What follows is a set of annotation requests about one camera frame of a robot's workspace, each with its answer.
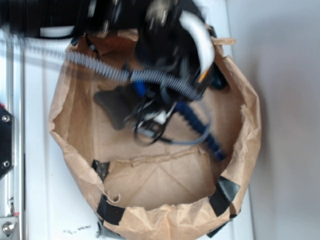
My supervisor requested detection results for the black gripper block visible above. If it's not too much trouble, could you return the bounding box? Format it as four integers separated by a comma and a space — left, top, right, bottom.
135, 0, 215, 110

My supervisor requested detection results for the dark blue twisted rope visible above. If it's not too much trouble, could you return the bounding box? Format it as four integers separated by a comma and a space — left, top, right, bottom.
174, 100, 227, 162

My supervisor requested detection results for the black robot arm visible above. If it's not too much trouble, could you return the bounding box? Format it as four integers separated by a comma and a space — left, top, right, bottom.
0, 0, 215, 116

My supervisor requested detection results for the dark green oblong object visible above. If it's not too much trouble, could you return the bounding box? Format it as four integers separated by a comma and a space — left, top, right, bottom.
210, 62, 228, 90

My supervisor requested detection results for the crumpled brown paper bag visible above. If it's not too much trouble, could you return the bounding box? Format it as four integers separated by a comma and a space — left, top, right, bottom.
48, 37, 262, 240

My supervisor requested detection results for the black tape strip right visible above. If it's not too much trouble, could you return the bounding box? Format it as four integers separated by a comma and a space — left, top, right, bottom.
209, 176, 241, 217

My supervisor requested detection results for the black tape strip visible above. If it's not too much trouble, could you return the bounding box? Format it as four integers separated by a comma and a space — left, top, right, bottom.
209, 176, 241, 217
96, 194, 126, 226

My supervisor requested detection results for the black tape strip left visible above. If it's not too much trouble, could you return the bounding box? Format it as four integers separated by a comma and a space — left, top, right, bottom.
96, 194, 126, 226

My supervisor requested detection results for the white flat ribbon cable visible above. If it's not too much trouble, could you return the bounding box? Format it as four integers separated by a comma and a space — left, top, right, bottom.
178, 10, 216, 73

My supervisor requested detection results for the grey corrugated cable conduit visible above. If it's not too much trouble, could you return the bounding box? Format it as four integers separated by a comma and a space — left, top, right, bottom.
4, 34, 203, 101

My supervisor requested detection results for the aluminium frame rail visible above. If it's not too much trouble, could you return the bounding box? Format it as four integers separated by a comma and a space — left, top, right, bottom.
0, 31, 26, 240

